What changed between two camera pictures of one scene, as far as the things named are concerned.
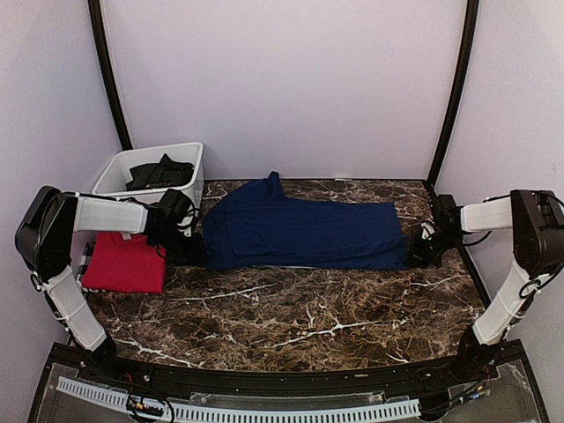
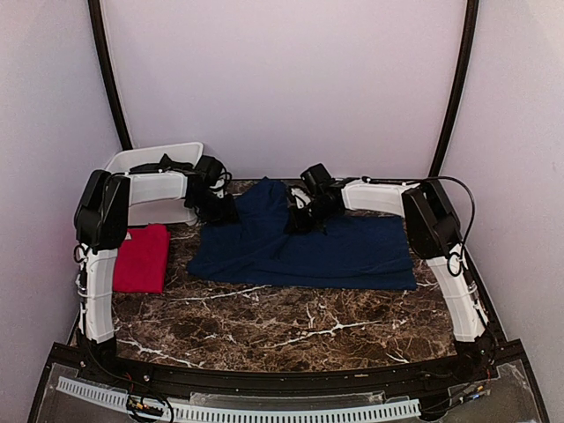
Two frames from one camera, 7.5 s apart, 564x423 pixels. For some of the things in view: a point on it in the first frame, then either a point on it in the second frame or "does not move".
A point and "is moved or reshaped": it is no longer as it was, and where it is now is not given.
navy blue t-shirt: (254, 226) is moved or reshaped
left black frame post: (96, 18) does not move
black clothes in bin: (164, 174) does not move
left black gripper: (193, 255) -> (228, 214)
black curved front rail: (451, 372) does not move
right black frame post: (471, 30) does not move
